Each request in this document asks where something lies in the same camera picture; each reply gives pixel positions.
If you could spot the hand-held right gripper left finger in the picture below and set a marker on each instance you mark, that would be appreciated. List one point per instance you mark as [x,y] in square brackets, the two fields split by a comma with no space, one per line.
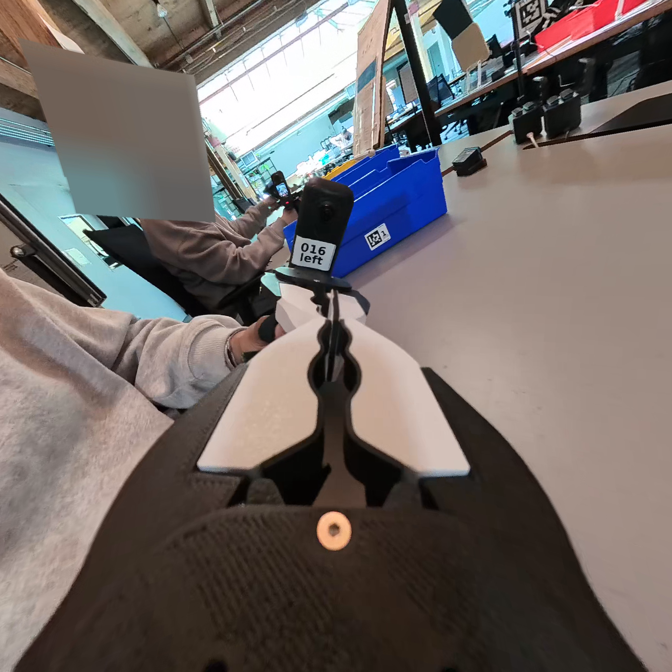
[262,414]

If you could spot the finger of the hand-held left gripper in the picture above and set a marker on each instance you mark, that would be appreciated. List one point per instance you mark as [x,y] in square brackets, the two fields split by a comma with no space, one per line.
[296,312]
[354,309]

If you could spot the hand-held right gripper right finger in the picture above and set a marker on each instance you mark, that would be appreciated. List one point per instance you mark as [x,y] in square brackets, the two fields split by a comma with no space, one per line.
[404,414]

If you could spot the person's left forearm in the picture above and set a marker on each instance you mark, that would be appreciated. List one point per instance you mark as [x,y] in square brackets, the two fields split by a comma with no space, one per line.
[168,351]

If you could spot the grey desk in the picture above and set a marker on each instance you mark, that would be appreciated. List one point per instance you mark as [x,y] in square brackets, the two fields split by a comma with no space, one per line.
[551,315]

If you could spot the person's left hand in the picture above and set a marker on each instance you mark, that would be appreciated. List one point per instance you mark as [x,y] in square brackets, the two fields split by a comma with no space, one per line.
[246,344]

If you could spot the yellow bin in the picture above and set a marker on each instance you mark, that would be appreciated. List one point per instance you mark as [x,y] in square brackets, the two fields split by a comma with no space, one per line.
[341,169]

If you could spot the plain blue bin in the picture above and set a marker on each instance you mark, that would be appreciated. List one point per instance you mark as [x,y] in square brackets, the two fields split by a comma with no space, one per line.
[375,162]

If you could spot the blue bin with tag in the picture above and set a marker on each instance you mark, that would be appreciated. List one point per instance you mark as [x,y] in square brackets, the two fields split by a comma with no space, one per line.
[399,210]

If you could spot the cardboard panel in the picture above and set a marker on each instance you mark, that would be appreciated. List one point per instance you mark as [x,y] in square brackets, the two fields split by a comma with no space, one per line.
[370,78]

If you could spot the small black flat device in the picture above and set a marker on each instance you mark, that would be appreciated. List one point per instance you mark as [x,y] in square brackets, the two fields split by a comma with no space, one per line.
[469,160]

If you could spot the black support pole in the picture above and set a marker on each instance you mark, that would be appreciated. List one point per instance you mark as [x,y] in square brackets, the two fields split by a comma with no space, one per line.
[414,68]

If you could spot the black office chair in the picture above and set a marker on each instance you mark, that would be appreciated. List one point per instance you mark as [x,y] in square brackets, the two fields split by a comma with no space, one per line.
[126,252]

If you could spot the person's grey sweatshirt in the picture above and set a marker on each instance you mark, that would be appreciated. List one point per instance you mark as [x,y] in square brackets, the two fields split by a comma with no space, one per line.
[52,472]

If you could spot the black charger block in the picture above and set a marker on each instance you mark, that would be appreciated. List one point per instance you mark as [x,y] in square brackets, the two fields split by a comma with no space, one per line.
[526,123]
[563,113]

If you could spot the black and cardboard board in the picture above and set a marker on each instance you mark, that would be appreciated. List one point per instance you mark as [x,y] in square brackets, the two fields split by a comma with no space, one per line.
[467,36]

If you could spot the red bin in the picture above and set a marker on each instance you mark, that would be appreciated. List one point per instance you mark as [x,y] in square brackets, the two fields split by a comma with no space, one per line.
[588,26]

